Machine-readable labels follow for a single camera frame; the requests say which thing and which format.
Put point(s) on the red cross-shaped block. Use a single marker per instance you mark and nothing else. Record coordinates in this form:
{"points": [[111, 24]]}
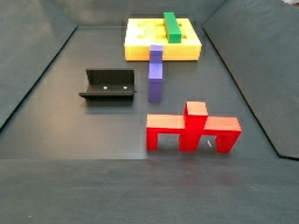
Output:
{"points": [[191, 125]]}

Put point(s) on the purple long block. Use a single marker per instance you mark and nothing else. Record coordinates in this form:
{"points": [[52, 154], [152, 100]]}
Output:
{"points": [[155, 73]]}

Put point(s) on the green long block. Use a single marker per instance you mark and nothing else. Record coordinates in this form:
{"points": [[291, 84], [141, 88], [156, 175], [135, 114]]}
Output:
{"points": [[172, 29]]}

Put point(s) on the yellow slotted board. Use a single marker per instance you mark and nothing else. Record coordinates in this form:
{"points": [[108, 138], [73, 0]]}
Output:
{"points": [[147, 31]]}

